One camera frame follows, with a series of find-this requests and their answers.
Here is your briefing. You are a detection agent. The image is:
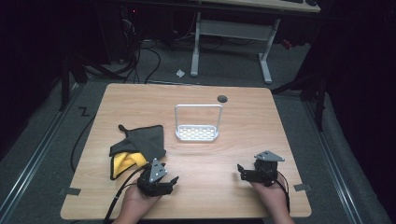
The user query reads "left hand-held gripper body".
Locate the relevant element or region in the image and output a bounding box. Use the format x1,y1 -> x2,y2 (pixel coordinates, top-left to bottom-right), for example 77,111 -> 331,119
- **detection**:
136,158 -> 168,198

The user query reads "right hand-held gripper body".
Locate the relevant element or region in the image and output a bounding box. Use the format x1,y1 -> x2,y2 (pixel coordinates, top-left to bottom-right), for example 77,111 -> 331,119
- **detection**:
253,150 -> 286,188

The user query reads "grey and yellow cloth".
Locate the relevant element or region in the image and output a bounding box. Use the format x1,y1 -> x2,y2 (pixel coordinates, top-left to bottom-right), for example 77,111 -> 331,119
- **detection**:
108,123 -> 167,181

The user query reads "white rack with handle frame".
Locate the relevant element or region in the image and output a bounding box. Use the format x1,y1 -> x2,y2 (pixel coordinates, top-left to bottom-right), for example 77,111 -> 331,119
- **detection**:
174,103 -> 224,143

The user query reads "person's right hand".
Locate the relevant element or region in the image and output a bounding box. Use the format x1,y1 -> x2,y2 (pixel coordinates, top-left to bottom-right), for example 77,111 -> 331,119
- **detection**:
249,176 -> 291,219

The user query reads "person's left hand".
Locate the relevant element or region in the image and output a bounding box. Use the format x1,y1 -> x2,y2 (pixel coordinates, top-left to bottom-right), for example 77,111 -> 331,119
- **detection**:
120,183 -> 163,219

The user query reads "grey tape piece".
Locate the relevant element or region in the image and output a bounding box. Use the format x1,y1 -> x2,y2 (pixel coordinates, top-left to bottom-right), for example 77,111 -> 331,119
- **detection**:
292,183 -> 313,192
58,186 -> 82,197

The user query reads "black metal stand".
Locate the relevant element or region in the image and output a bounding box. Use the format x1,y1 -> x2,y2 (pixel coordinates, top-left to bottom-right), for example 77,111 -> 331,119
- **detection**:
270,59 -> 330,133
58,50 -> 127,113

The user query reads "small red object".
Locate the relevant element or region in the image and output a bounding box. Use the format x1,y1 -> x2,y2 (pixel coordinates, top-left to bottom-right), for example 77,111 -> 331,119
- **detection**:
280,38 -> 294,51

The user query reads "dark equipment with red light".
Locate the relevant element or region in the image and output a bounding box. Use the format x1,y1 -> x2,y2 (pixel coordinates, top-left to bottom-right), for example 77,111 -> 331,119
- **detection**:
96,5 -> 142,64

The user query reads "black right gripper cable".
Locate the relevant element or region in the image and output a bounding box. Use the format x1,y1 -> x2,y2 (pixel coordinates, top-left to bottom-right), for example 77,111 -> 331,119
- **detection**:
274,175 -> 291,215

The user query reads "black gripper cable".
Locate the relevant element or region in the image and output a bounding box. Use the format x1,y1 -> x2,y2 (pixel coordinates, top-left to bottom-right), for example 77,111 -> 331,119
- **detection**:
102,163 -> 150,224
274,175 -> 291,215

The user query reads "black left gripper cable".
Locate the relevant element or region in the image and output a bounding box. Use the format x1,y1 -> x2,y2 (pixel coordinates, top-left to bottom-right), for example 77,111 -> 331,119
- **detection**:
102,163 -> 150,224

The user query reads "metal floor rail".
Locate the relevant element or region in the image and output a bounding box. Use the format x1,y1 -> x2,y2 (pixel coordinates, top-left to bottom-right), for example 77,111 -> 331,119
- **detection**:
0,83 -> 82,224
302,98 -> 364,224

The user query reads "black floor cable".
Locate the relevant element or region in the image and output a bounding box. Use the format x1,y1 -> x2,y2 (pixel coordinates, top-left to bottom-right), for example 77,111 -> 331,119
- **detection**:
70,114 -> 97,174

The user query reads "bundle of black cables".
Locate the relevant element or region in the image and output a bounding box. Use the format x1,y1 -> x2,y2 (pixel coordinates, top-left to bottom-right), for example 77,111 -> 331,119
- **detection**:
117,8 -> 163,85

